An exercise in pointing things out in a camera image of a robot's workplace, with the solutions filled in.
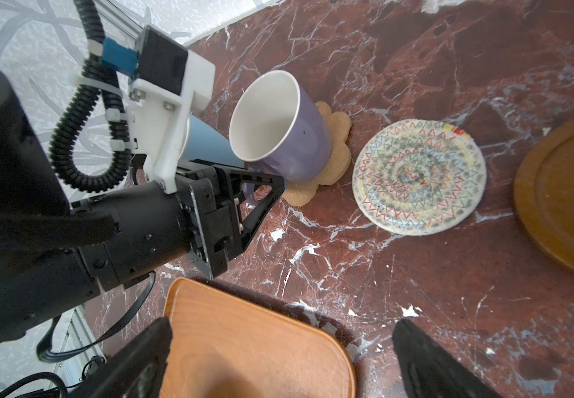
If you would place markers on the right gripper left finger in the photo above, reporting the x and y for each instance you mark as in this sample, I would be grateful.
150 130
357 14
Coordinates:
135 371

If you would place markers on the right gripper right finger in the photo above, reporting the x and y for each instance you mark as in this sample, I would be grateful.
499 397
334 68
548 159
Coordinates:
427 370

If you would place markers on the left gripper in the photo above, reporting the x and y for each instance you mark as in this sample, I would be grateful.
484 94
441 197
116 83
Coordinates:
213 217

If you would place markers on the purple mug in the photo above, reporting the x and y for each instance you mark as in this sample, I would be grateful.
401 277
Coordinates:
276 128

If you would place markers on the cork flower coaster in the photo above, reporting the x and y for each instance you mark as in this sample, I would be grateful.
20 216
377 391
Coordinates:
339 125

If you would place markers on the woven round coaster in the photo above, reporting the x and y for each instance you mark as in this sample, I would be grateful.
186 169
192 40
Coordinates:
419 177

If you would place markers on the large round wooden coaster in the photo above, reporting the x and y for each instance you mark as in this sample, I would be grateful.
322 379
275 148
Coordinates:
544 194

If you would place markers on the light blue mug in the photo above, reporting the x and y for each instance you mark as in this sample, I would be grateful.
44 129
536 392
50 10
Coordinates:
205 143

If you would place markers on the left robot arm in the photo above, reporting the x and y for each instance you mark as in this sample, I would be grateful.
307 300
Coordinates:
55 255

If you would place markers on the orange plastic tray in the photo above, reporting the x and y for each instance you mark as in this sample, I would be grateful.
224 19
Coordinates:
224 346

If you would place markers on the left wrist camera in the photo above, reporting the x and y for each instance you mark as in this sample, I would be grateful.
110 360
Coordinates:
166 82

